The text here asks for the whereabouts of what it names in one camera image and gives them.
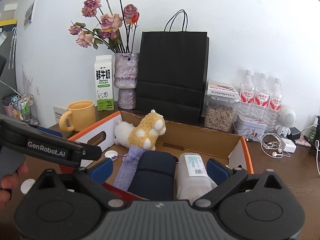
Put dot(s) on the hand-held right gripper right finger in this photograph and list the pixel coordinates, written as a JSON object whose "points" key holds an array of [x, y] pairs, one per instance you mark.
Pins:
{"points": [[217, 168]]}

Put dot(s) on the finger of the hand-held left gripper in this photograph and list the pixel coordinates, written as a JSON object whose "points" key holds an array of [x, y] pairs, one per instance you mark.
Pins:
{"points": [[93, 152], [51, 132]]}

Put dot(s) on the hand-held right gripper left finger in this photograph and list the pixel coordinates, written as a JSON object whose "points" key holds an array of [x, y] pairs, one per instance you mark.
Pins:
{"points": [[101, 168]]}

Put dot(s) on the translucent plastic container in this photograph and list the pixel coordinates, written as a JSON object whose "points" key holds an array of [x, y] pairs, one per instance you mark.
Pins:
{"points": [[190, 180]]}

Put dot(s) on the red cardboard box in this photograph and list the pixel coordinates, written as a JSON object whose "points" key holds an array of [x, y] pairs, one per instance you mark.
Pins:
{"points": [[200, 140]]}

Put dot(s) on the white plastic bottle cap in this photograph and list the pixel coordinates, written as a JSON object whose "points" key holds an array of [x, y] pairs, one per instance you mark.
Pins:
{"points": [[27, 186], [110, 154]]}

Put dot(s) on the navy fabric pouch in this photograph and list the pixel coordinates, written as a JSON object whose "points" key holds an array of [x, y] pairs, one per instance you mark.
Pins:
{"points": [[152, 177]]}

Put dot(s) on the yellow white plush toy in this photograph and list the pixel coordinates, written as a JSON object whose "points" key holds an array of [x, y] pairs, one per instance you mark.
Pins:
{"points": [[147, 130]]}

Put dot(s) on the person's left hand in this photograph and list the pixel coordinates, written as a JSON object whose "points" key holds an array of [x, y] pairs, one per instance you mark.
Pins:
{"points": [[10, 185]]}

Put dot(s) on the white leaning panel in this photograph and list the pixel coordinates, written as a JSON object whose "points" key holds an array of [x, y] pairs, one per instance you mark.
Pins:
{"points": [[58, 113]]}

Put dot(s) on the yellow ceramic mug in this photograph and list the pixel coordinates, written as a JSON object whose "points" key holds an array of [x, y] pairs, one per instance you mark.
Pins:
{"points": [[82, 116]]}

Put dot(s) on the clear seed container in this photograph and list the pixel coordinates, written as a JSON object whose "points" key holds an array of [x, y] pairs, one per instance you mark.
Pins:
{"points": [[220, 117]]}

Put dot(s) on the white printed tin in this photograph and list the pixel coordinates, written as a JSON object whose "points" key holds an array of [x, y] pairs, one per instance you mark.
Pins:
{"points": [[250, 128]]}

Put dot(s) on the dried feather decoration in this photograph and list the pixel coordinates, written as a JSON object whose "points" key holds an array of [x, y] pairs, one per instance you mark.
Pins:
{"points": [[26, 80]]}

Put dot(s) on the white green milk carton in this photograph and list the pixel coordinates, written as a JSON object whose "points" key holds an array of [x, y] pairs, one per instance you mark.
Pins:
{"points": [[103, 80]]}

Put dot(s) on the white square charger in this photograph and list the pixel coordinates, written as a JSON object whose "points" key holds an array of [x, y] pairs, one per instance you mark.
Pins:
{"points": [[288, 145]]}

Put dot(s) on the purple mottled vase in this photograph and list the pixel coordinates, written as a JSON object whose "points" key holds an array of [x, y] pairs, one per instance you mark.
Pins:
{"points": [[126, 80]]}

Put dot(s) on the flat white printed box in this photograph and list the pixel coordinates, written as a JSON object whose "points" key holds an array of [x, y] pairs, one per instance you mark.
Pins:
{"points": [[222, 88]]}

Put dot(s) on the black power adapter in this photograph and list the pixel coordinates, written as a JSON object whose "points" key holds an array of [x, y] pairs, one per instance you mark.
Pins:
{"points": [[295, 133]]}

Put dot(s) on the white robot speaker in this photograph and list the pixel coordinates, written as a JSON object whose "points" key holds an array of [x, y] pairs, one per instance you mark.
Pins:
{"points": [[287, 116]]}

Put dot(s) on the grey cabinet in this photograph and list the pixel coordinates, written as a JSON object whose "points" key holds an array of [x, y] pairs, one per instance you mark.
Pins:
{"points": [[6, 55]]}

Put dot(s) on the black paper bag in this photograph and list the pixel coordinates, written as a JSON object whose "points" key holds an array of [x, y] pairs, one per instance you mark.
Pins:
{"points": [[172, 75]]}

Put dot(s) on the dark bottle green label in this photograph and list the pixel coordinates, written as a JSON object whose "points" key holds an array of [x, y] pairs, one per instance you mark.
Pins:
{"points": [[315, 130]]}

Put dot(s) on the yellow box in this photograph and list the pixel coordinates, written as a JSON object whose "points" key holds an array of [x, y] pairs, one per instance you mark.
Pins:
{"points": [[7, 22]]}

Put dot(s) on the dried rose bouquet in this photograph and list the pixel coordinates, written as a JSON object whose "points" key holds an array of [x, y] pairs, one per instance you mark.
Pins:
{"points": [[110, 21]]}

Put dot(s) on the wall poster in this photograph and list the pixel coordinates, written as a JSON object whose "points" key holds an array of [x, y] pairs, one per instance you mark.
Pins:
{"points": [[30, 13]]}

